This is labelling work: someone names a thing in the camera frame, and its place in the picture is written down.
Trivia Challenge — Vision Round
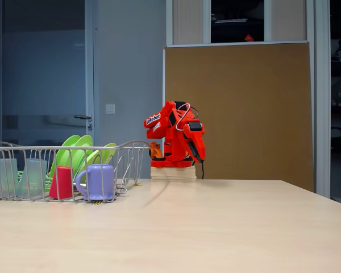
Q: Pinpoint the spiral bound notebook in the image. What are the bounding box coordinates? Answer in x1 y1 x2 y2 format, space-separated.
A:
215 18 248 24

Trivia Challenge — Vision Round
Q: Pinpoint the wooden base block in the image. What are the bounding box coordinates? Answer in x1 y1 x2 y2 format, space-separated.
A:
150 167 197 183

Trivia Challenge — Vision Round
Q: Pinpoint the purple plastic mug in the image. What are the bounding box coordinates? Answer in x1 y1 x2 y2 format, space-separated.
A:
75 164 117 202

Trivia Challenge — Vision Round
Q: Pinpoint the grey glass door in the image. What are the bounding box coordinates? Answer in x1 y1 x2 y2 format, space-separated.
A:
0 0 95 148

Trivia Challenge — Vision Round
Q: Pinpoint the orange table clamp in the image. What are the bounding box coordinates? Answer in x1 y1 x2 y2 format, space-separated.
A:
148 142 165 160

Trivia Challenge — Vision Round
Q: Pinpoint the brown cork board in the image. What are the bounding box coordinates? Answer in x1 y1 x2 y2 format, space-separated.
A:
163 41 315 188

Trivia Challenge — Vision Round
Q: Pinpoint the grey translucent plastic cup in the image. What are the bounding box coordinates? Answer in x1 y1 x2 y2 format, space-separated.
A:
18 158 48 200
0 158 19 198

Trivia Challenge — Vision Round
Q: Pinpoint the green plastic plate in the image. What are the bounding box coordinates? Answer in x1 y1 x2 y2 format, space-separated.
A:
49 134 82 177
78 142 118 175
70 134 94 175

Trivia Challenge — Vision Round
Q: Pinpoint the green whisk metal handle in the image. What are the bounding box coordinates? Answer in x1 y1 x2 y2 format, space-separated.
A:
16 169 128 197

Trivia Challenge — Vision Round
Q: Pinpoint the red plastic cup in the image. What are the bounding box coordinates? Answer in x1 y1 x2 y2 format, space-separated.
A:
48 166 74 200

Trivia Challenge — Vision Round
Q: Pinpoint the metal wire dish rack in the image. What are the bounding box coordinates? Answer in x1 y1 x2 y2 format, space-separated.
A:
0 139 151 203

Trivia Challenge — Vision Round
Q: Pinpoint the dark kettle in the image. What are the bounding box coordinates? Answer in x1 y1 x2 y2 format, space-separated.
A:
331 126 341 149

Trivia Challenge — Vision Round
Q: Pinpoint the white gripper servo cable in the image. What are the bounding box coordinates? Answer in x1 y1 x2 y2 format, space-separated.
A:
175 104 192 132

